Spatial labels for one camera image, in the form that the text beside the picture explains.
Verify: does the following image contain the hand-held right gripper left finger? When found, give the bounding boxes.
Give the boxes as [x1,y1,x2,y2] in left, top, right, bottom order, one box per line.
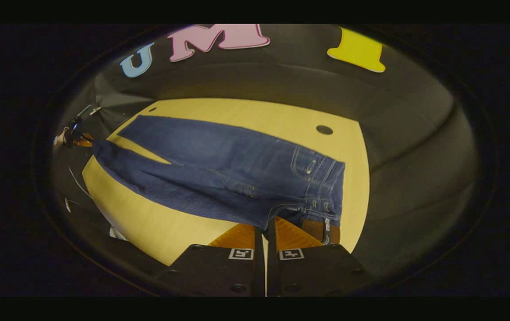
[155,223,266,297]

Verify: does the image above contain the blue denim jeans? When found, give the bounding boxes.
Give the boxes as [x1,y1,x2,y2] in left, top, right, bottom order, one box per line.
[91,115,346,245]

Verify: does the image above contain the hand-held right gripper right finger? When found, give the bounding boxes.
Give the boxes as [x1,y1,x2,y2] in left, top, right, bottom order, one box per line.
[267,217,374,297]

